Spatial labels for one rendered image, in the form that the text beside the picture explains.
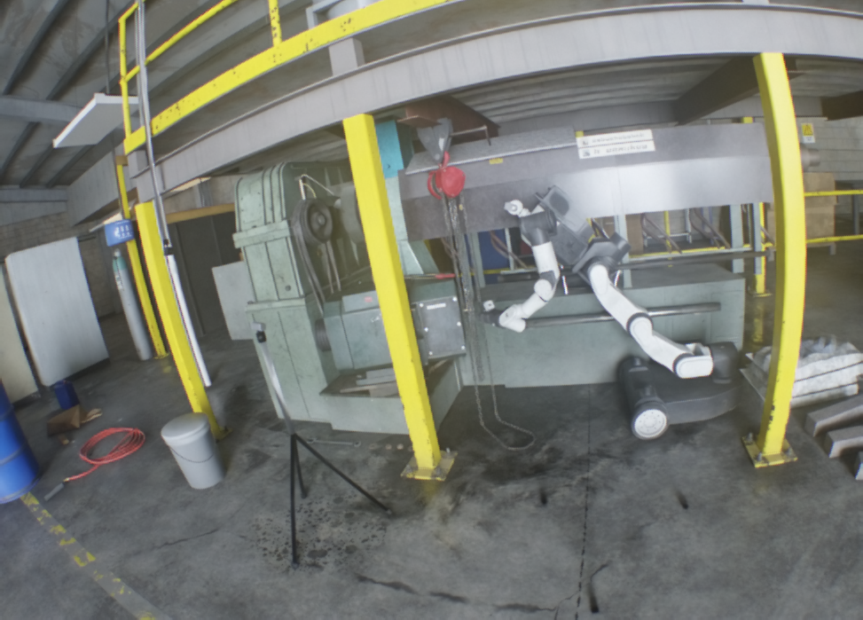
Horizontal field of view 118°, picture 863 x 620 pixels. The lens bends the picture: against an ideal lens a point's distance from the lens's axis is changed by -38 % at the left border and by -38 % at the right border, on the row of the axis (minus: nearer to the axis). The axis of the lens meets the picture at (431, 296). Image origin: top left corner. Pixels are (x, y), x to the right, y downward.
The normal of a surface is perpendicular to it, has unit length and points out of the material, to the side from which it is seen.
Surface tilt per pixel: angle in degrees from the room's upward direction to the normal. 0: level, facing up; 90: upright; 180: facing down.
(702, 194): 90
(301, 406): 90
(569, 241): 98
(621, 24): 90
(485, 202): 90
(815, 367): 67
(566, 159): 78
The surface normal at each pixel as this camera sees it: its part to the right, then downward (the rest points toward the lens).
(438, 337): 0.00, 0.23
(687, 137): -0.36, 0.07
